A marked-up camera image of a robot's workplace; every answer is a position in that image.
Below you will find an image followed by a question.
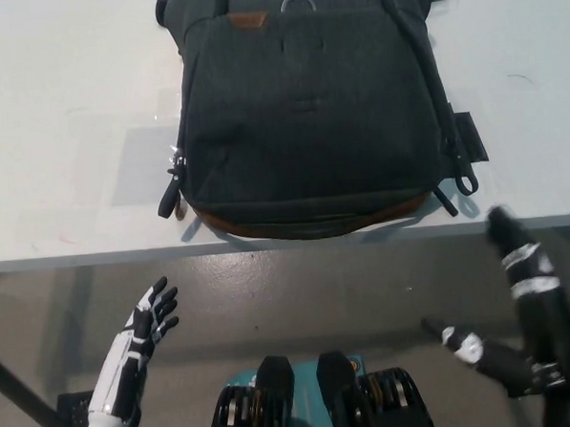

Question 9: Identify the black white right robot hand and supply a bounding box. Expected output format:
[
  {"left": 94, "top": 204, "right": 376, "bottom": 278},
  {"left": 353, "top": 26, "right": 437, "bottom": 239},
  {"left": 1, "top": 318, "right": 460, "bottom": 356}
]
[{"left": 414, "top": 201, "right": 570, "bottom": 402}]

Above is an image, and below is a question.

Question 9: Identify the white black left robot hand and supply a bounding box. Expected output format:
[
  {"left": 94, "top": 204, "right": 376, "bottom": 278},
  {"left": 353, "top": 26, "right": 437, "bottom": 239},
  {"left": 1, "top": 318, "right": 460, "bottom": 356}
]
[{"left": 84, "top": 274, "right": 186, "bottom": 421}]

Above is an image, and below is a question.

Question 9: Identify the dark grey backpack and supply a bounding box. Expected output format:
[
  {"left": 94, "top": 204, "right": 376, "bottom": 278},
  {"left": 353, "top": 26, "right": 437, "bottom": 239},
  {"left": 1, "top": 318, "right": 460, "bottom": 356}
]
[{"left": 146, "top": 0, "right": 481, "bottom": 247}]

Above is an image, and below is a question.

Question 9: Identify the black teal robot torso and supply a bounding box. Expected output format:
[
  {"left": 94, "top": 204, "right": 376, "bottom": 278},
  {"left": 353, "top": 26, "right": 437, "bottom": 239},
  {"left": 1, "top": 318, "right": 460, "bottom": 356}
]
[{"left": 199, "top": 347, "right": 438, "bottom": 427}]

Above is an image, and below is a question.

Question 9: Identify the black floor mounting plate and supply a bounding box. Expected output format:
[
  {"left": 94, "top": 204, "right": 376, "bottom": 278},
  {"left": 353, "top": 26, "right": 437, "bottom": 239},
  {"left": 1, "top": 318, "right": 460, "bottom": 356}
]
[{"left": 54, "top": 389, "right": 95, "bottom": 427}]

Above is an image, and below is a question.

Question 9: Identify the black table leg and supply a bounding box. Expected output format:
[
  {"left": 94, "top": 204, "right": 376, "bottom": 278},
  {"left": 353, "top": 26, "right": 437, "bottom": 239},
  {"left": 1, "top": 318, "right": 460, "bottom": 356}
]
[{"left": 0, "top": 344, "right": 64, "bottom": 427}]

